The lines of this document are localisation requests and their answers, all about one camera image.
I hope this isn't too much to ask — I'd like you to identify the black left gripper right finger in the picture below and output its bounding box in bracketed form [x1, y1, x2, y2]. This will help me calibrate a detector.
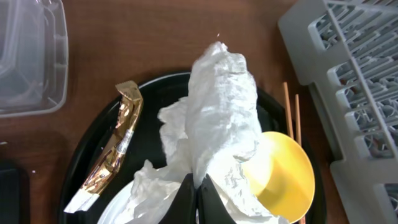
[198, 174, 236, 224]

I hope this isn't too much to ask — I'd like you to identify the wooden chopstick right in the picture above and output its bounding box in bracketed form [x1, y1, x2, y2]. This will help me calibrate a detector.
[294, 93, 307, 224]

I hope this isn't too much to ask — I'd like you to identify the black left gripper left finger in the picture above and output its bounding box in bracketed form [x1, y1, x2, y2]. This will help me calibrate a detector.
[159, 173, 197, 224]

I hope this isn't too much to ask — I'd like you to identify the white paper napkin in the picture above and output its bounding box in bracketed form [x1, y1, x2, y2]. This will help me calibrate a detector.
[115, 42, 285, 223]

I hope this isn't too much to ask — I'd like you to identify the yellow plastic bowl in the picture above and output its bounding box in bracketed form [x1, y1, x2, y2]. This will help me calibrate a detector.
[242, 131, 315, 223]

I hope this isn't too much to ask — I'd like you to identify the clear plastic waste bin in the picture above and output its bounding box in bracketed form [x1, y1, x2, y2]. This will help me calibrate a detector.
[1, 0, 68, 118]

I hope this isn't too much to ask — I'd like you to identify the gold snack wrapper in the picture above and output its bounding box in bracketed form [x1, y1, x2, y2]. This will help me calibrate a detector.
[63, 80, 144, 213]

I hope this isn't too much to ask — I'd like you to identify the round black tray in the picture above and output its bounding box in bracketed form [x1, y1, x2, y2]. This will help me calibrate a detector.
[57, 71, 327, 223]

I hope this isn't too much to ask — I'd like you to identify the black rectangular waste bin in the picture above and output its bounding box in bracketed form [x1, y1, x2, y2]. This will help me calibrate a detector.
[1, 161, 30, 224]

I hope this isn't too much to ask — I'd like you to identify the grey dishwasher rack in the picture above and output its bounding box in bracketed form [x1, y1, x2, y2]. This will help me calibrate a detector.
[278, 0, 397, 223]

